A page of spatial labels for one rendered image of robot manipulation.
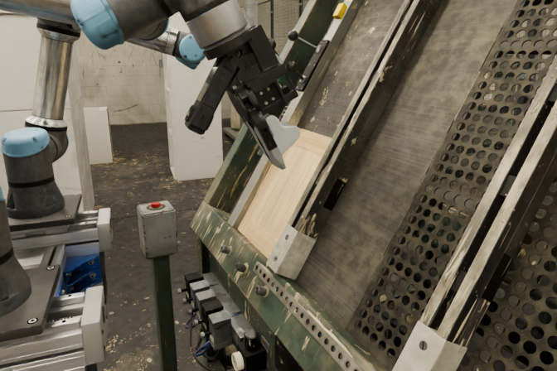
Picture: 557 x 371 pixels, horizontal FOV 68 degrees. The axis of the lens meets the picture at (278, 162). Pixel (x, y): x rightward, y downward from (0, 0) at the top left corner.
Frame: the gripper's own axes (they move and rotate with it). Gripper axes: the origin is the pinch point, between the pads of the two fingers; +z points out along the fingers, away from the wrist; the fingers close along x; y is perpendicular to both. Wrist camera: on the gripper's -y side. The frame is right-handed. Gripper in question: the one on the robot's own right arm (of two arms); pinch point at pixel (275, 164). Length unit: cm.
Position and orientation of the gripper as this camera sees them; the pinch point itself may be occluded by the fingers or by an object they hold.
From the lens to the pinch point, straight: 65.1
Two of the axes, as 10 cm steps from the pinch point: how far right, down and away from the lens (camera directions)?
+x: -3.3, -2.5, 9.1
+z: 4.4, 8.2, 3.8
